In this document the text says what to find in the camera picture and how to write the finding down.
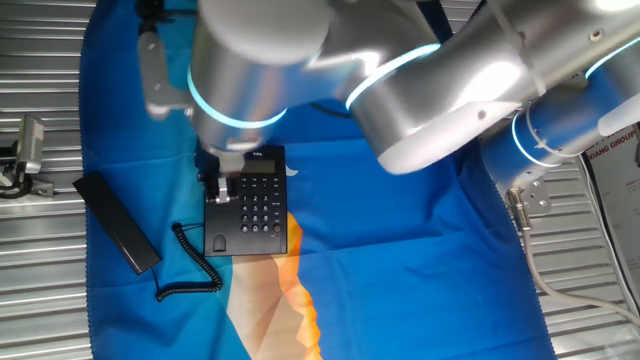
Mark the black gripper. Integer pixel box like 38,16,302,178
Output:
196,143,247,206

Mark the black telephone handset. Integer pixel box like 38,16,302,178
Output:
72,170,163,277

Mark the black telephone base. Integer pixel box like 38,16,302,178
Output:
202,144,289,258

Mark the blue mountain print cloth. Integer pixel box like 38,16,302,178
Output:
78,0,558,360

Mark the white printed sign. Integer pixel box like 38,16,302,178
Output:
583,123,640,306

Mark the black coiled telephone cord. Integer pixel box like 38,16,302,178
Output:
149,222,225,303

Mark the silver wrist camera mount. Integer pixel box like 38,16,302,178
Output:
136,23,195,122

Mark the black cable plug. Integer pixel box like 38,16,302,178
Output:
135,0,176,35

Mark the camera stand clamp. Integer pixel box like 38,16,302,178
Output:
0,142,56,201

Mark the thick grey cable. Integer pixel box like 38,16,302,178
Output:
505,188,640,329

